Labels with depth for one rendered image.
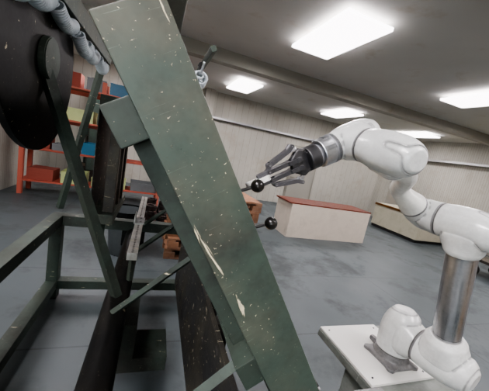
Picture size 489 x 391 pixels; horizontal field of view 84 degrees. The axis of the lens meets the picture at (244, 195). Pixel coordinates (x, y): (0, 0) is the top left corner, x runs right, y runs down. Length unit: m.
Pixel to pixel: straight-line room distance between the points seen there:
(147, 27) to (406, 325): 1.49
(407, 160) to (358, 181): 11.12
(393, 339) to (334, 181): 9.80
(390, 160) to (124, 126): 0.59
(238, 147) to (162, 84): 8.76
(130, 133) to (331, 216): 6.01
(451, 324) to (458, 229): 0.40
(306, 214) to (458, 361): 4.82
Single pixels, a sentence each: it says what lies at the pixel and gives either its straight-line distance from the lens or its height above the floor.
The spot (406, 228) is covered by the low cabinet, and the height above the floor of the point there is 0.32.
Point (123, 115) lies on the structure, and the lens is 0.53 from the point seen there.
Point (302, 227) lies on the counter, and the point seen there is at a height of 0.24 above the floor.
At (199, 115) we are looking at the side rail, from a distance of 0.47.
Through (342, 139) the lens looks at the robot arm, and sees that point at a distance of 0.85.
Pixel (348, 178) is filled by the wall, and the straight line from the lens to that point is 11.50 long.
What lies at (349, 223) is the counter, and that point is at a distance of 6.75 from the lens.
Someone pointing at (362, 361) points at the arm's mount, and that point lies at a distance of 1.61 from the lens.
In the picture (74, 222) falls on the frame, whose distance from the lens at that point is 2.78.
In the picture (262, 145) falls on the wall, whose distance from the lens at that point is 9.49.
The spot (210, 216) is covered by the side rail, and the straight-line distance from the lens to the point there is 0.50.
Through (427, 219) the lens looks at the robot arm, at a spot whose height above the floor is 1.50.
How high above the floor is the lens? 1.63
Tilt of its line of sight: 9 degrees down
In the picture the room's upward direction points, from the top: 11 degrees clockwise
